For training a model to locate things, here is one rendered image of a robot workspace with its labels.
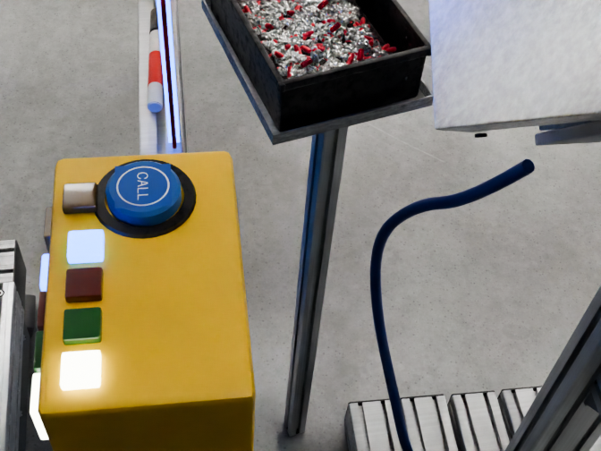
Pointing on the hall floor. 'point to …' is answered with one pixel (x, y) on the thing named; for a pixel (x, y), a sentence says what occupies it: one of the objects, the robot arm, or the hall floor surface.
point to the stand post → (567, 395)
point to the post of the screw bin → (313, 269)
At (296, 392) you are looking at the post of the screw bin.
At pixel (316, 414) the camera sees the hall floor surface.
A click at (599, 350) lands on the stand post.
